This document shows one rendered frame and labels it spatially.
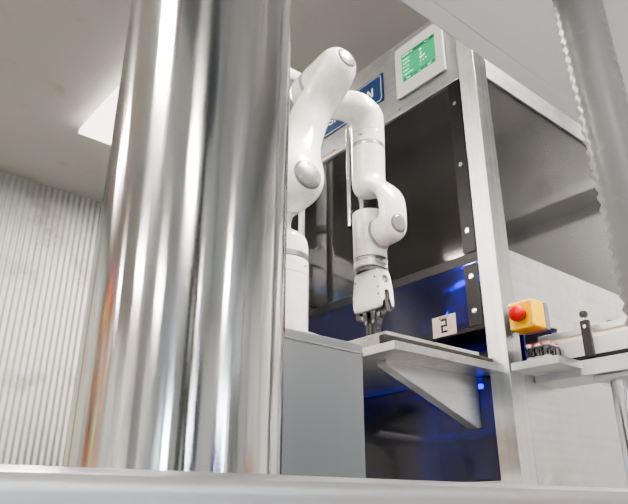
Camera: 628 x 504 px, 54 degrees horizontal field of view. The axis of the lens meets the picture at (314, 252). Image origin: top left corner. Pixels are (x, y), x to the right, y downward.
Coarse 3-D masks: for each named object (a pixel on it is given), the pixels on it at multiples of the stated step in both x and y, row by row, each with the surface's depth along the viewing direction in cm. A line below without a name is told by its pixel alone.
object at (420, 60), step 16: (432, 32) 210; (400, 48) 222; (416, 48) 215; (432, 48) 208; (400, 64) 220; (416, 64) 213; (432, 64) 206; (400, 80) 217; (416, 80) 211; (400, 96) 215
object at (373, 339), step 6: (366, 336) 146; (372, 336) 145; (378, 336) 143; (402, 336) 145; (408, 336) 146; (354, 342) 149; (360, 342) 147; (366, 342) 146; (372, 342) 144; (378, 342) 143; (426, 342) 149; (432, 342) 151; (450, 348) 155; (456, 348) 156; (474, 354) 160
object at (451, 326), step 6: (438, 318) 179; (444, 318) 177; (450, 318) 176; (432, 324) 180; (438, 324) 179; (444, 324) 177; (450, 324) 175; (438, 330) 178; (444, 330) 176; (450, 330) 175; (456, 330) 173; (438, 336) 177
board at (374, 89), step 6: (378, 78) 229; (366, 84) 234; (372, 84) 231; (378, 84) 228; (360, 90) 236; (366, 90) 233; (372, 90) 230; (378, 90) 227; (372, 96) 229; (378, 96) 226; (378, 102) 226; (330, 120) 247; (336, 120) 244; (330, 126) 246; (336, 126) 243; (342, 126) 240; (330, 132) 245; (324, 138) 248
